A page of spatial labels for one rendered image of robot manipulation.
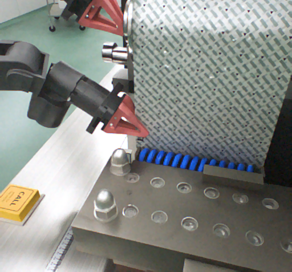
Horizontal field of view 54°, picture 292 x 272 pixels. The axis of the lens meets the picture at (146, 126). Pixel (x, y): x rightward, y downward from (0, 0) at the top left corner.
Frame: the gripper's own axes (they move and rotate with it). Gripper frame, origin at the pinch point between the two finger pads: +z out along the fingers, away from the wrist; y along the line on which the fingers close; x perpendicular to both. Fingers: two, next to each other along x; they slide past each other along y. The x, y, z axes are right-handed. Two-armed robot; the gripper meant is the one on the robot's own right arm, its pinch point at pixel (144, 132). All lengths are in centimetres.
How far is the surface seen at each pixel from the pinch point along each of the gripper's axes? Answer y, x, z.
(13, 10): -423, -257, -262
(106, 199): 17.3, -0.4, -0.8
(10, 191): 8.5, -26.0, -16.0
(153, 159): 2.8, -2.1, 4.1
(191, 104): 0.3, 10.4, 3.5
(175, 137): 0.2, 2.9, 5.1
